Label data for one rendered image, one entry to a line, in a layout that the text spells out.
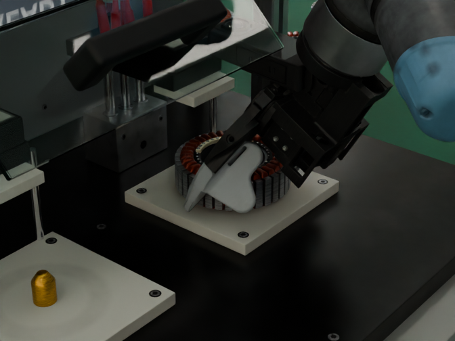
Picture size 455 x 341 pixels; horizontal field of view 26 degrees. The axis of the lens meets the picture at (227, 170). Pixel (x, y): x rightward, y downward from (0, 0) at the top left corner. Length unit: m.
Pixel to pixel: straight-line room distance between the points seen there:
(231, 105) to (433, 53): 0.52
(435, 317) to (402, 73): 0.25
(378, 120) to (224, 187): 0.35
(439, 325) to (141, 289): 0.25
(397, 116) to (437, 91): 0.54
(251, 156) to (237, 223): 0.07
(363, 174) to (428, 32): 0.36
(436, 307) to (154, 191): 0.29
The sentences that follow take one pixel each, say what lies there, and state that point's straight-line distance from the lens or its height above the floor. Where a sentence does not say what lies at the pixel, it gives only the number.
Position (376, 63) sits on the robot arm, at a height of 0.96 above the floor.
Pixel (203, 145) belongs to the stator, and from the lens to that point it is 0.96.
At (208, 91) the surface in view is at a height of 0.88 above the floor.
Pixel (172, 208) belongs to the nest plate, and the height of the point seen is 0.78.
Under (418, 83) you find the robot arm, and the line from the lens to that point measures 0.67.
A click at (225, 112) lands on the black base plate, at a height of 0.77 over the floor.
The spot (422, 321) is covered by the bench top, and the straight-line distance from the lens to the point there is 0.86.
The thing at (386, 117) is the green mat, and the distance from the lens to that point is 1.19.
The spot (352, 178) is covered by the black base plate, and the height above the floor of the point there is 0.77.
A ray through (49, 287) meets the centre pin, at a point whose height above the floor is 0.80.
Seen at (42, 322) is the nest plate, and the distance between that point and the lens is 0.80.
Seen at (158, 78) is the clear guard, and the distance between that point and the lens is 0.60.
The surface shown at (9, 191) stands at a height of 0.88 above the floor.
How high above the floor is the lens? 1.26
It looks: 29 degrees down
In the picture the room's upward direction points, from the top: straight up
